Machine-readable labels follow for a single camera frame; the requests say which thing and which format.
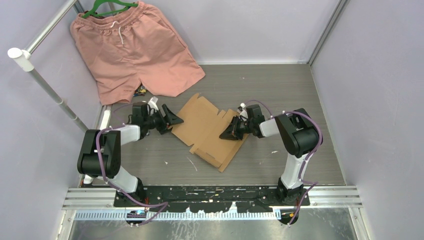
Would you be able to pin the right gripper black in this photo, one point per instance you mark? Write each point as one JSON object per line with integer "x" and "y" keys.
{"x": 232, "y": 132}

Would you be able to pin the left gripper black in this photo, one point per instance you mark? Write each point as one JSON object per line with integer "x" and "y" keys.
{"x": 172, "y": 118}

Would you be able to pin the brown cardboard box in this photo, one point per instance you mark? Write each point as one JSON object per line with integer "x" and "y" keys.
{"x": 201, "y": 129}

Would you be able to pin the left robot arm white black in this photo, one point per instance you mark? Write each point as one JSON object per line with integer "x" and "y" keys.
{"x": 101, "y": 150}

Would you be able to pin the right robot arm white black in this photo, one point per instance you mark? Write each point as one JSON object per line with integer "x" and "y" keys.
{"x": 300, "y": 135}

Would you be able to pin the small colourful object under shorts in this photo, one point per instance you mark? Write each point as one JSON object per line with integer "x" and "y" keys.
{"x": 140, "y": 91}

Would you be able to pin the pink shorts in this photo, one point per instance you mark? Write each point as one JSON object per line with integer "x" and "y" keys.
{"x": 136, "y": 48}

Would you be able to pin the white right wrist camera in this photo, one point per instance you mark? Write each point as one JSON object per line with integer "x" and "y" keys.
{"x": 242, "y": 111}

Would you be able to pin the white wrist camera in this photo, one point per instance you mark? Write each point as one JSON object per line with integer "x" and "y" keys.
{"x": 242, "y": 111}
{"x": 152, "y": 103}

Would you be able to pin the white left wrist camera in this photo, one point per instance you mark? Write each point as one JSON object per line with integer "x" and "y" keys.
{"x": 152, "y": 103}

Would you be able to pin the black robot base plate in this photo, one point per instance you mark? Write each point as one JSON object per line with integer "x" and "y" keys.
{"x": 214, "y": 199}

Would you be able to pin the slotted aluminium rail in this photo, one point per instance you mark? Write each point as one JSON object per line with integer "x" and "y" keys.
{"x": 139, "y": 215}

